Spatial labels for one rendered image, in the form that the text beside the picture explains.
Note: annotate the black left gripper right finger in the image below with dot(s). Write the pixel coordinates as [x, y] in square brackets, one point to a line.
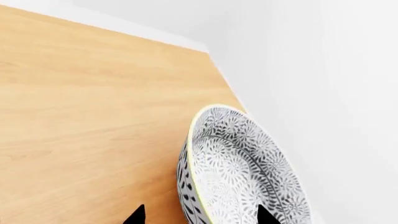
[264, 215]

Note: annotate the black and white patterned bowl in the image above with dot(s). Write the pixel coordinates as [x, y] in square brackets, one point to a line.
[236, 168]

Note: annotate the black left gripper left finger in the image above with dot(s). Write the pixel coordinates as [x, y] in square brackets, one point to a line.
[137, 217]

